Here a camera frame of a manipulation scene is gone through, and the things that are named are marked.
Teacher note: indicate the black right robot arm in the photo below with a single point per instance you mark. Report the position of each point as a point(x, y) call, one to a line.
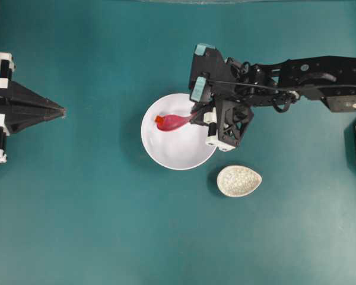
point(328, 79)

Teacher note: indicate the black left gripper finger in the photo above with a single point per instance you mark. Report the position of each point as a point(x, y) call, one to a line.
point(17, 93)
point(18, 119)

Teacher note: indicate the speckled egg-shaped dish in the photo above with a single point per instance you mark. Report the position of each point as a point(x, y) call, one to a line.
point(238, 181)

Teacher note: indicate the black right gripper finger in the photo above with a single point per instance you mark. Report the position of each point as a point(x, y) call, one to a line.
point(203, 116)
point(199, 107)

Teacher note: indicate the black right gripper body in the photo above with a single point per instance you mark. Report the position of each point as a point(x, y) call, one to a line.
point(211, 74)

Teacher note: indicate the red plastic spoon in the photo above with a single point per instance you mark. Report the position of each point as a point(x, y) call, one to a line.
point(173, 122)

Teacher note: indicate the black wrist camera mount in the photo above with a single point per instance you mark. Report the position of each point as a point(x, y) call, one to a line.
point(227, 122)

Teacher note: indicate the small red block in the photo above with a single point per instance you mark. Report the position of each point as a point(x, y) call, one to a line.
point(159, 120)

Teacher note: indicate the white round bowl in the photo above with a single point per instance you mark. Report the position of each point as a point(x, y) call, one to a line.
point(181, 149)

